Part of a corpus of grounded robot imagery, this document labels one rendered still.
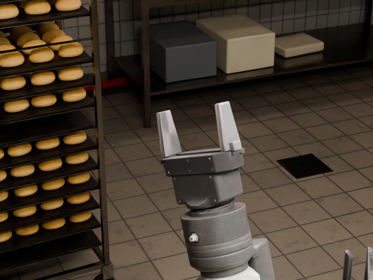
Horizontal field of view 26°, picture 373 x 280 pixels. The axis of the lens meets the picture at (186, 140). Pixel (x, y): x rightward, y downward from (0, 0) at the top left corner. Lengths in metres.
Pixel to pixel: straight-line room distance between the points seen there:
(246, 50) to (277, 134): 0.64
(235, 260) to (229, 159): 0.13
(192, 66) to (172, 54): 0.18
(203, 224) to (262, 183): 3.46
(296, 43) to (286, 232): 2.02
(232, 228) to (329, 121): 4.26
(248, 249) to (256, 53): 4.37
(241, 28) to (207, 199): 4.49
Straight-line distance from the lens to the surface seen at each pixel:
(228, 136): 1.02
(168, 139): 1.10
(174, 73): 5.19
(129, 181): 4.50
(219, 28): 5.49
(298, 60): 5.64
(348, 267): 1.35
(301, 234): 4.07
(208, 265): 1.05
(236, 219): 1.05
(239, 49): 5.32
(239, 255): 1.05
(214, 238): 1.04
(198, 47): 5.19
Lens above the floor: 2.17
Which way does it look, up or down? 26 degrees down
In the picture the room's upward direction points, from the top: straight up
